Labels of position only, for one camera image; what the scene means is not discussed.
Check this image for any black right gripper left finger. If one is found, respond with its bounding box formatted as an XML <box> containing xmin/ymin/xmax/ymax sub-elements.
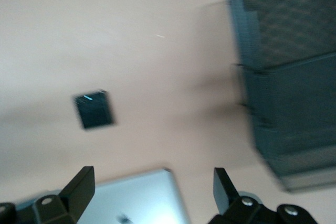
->
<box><xmin>31</xmin><ymin>166</ymin><xmax>96</xmax><ymax>224</ymax></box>

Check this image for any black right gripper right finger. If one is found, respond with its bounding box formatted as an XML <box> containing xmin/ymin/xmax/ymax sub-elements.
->
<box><xmin>209</xmin><ymin>167</ymin><xmax>263</xmax><ymax>224</ymax></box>

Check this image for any black flip phone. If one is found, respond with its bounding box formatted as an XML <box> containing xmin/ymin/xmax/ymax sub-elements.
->
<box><xmin>72</xmin><ymin>89</ymin><xmax>117</xmax><ymax>131</ymax></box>

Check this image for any silver closed laptop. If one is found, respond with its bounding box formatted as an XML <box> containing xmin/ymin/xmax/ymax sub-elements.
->
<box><xmin>15</xmin><ymin>168</ymin><xmax>190</xmax><ymax>224</ymax></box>

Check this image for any black mesh two-tier tray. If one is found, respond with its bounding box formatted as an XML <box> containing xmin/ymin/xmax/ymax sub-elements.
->
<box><xmin>226</xmin><ymin>0</ymin><xmax>336</xmax><ymax>193</ymax></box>

